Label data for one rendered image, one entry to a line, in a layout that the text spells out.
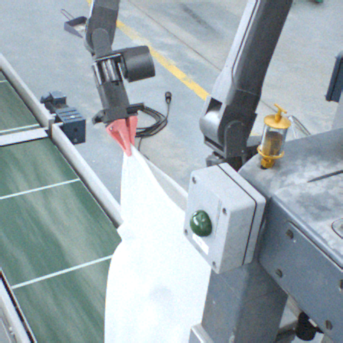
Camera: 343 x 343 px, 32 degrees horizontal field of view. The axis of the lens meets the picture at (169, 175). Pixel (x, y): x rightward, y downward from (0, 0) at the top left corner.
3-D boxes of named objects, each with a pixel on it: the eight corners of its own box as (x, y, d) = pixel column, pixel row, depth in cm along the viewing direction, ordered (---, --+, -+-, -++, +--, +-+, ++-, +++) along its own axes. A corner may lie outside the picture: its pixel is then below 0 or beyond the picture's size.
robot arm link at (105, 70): (89, 66, 129) (89, 57, 123) (119, 59, 130) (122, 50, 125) (98, 96, 128) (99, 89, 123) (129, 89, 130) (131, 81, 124)
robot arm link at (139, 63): (85, 34, 129) (89, 30, 121) (136, 23, 131) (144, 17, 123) (99, 89, 131) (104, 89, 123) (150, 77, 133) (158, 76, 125)
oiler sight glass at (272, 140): (254, 146, 66) (260, 119, 64) (272, 142, 67) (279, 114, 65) (268, 158, 64) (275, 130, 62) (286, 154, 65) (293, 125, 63)
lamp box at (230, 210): (181, 233, 69) (191, 169, 64) (213, 223, 71) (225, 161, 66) (217, 276, 64) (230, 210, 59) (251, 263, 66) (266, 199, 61)
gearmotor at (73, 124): (30, 116, 275) (28, 86, 266) (60, 110, 281) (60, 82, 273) (54, 149, 254) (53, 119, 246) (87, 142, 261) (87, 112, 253)
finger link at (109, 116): (148, 149, 123) (135, 106, 124) (116, 156, 120) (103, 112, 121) (135, 157, 129) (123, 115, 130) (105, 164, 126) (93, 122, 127)
